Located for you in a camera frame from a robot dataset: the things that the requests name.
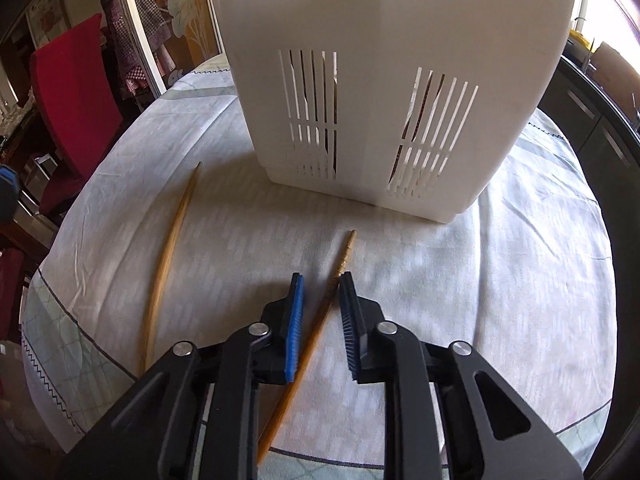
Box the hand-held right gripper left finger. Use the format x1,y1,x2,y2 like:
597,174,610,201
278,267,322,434
55,272,306,480

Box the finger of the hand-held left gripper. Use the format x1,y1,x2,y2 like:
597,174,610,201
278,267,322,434
0,164,20,224

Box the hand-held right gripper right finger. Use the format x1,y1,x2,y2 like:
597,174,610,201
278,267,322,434
338,270,585,480

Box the wooden chopstick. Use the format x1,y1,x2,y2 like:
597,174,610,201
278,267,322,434
137,161,204,377
256,229,357,466

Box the white plastic utensil holder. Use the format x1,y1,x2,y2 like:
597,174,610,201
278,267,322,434
210,0,587,225

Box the red upholstered wooden chair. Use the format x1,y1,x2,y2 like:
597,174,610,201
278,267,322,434
28,12,129,222

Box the checked apron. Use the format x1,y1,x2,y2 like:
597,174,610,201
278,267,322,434
98,0,174,96

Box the flower print sliding glass door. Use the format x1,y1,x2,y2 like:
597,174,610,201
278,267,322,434
117,0,227,97

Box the dark cabinets under sink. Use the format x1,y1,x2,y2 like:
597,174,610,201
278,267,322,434
537,54,640,212

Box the yellow basket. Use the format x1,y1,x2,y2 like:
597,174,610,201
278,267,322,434
567,30,599,54

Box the brown cutting board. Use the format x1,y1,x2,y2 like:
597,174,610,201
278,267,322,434
592,41,640,112

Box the framed wall picture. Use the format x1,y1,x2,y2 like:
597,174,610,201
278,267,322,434
25,0,72,49

